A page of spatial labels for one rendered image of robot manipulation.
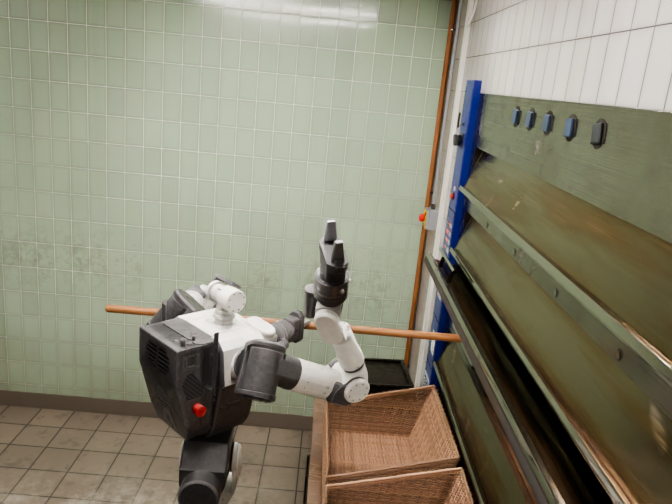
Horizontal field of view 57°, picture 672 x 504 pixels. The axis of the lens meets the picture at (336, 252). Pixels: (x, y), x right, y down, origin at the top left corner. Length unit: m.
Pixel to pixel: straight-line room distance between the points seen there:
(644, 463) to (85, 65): 3.19
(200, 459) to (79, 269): 2.20
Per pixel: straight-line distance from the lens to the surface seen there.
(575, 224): 1.57
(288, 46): 3.44
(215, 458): 1.87
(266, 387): 1.63
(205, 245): 3.62
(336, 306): 1.62
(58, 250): 3.89
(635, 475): 1.23
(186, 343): 1.70
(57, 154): 3.78
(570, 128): 1.63
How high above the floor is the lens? 2.10
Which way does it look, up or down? 15 degrees down
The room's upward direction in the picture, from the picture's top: 6 degrees clockwise
